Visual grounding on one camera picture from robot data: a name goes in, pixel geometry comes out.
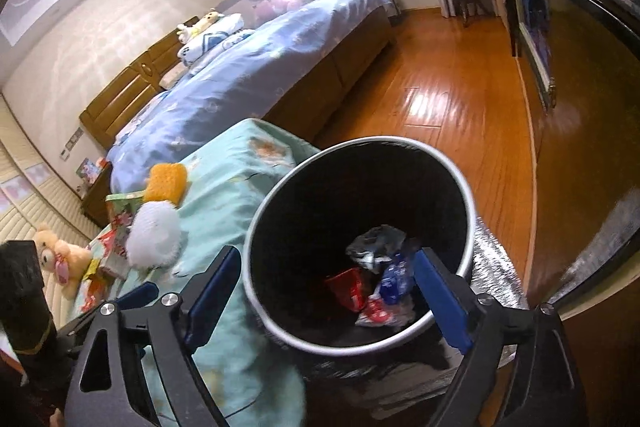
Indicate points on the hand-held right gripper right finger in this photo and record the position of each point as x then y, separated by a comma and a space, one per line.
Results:
440, 302

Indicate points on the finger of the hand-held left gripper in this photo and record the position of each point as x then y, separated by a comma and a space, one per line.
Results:
137, 296

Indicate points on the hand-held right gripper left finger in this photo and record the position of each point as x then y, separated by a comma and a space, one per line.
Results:
210, 294

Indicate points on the black trash can silver rim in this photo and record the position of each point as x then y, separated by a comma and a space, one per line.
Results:
310, 207

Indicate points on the blue plastic wrapper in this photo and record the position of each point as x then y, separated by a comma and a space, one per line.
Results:
395, 279

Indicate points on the pile of snack wrappers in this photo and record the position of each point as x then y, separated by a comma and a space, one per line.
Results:
112, 252

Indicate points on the beige teddy bear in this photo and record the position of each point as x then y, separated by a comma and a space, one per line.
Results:
62, 257

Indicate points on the red and white wrapper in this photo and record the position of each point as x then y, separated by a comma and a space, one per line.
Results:
382, 313

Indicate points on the white fluffy ball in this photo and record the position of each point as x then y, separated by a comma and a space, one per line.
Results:
152, 234

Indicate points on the silver foil mat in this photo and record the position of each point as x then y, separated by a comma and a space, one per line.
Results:
495, 267

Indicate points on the black crumpled wrapper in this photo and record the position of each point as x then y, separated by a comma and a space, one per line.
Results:
375, 244

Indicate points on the teal floral blanket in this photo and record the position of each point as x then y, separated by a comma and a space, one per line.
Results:
225, 207

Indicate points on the red snack wrapper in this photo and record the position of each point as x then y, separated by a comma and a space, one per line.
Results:
350, 289

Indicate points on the wooden nightstand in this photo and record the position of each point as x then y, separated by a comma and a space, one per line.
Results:
97, 197

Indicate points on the orange sponge block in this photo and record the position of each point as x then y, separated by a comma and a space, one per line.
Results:
166, 184

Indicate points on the clutter on nightstand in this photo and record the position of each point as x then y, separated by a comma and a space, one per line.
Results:
90, 169

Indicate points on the blue bedsheet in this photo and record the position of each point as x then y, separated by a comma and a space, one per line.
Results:
240, 77

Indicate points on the pink pillow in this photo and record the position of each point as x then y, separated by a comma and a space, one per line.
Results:
172, 76

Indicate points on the folded blue white quilt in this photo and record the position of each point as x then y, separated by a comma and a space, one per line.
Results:
215, 39

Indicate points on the yellow plush toy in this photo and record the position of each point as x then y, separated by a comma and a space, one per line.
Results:
202, 24

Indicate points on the framed blue picture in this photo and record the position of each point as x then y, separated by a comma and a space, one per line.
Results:
535, 32

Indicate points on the pink plush toy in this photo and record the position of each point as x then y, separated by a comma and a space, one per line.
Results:
275, 4

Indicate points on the wall switch panel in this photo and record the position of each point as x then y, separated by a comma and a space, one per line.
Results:
72, 142

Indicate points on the wooden bed frame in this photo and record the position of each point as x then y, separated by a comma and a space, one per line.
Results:
130, 92

